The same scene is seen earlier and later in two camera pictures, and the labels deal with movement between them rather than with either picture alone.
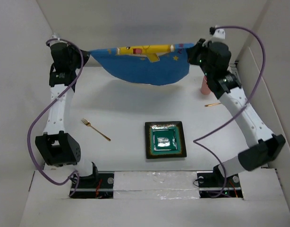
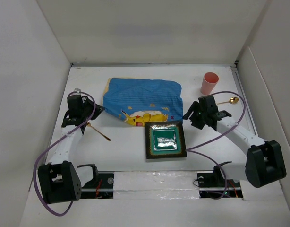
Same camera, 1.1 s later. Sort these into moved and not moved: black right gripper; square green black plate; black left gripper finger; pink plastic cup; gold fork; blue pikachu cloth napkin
Moved: blue pikachu cloth napkin; black right gripper; black left gripper finger
Not moved: square green black plate; gold fork; pink plastic cup
